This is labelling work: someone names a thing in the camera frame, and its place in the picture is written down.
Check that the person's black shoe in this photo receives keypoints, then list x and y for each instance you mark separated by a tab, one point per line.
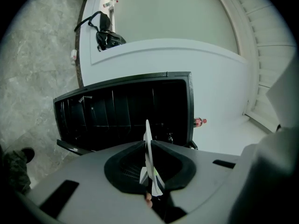
29	153

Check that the cola bottle with red cap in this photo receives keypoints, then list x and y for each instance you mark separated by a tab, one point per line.
199	122

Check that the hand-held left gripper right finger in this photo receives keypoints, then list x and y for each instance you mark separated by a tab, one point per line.
177	169

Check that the person's camouflage trouser leg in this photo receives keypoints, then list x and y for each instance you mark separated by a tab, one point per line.
15	171

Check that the clear bottle with red cap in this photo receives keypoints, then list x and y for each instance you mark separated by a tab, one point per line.
109	3

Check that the black slotted file rack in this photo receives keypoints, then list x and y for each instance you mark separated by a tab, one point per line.
121	111

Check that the person's left hand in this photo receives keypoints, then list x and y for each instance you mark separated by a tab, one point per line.
148	200

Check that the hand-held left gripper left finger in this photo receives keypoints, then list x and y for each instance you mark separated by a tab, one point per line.
123	171

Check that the white paper sheet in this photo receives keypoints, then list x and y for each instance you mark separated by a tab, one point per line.
148	134

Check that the small white bottle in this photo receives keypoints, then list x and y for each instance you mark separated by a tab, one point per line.
73	55

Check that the black shoulder bag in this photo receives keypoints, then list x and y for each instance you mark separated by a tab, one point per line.
109	39

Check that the frosted glass panel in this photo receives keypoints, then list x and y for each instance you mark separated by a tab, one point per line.
172	15

